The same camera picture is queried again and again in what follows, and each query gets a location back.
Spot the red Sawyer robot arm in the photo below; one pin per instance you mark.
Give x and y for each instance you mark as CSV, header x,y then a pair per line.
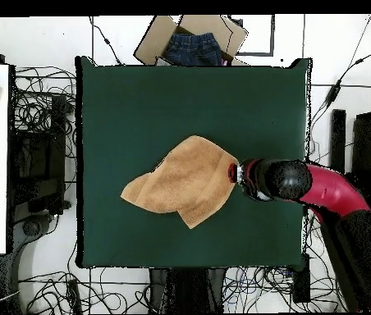
x,y
333,193

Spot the orange terry towel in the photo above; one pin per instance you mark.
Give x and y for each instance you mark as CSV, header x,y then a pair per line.
x,y
185,180

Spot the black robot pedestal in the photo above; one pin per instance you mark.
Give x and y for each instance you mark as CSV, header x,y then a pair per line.
x,y
185,288

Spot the blue denim jeans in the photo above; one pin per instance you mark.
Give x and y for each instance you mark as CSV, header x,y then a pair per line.
x,y
192,49

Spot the brown cardboard box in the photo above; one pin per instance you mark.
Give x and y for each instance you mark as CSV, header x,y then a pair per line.
x,y
152,42

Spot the dark green table cloth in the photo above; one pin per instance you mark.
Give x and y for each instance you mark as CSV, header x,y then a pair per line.
x,y
172,98

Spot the black power strip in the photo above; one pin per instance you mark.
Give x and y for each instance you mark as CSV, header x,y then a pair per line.
x,y
301,282

